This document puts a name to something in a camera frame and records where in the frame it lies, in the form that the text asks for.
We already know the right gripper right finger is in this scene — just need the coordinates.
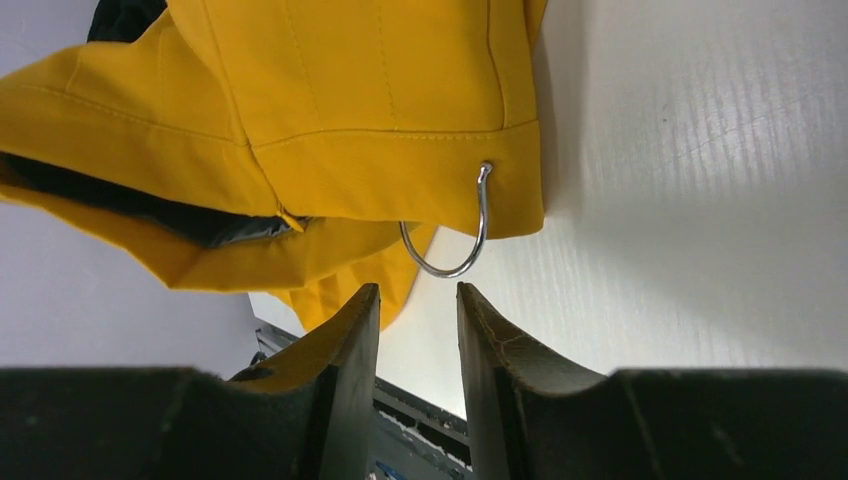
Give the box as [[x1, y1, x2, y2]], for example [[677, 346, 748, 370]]
[[457, 283, 847, 479]]

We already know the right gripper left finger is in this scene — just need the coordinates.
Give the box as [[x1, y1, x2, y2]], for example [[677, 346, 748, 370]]
[[1, 284, 380, 479]]

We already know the yellow garment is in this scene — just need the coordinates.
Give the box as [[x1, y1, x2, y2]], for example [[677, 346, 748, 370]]
[[1, 1, 546, 330]]

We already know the black garment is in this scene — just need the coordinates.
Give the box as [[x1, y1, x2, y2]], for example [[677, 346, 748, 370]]
[[87, 0, 166, 43]]

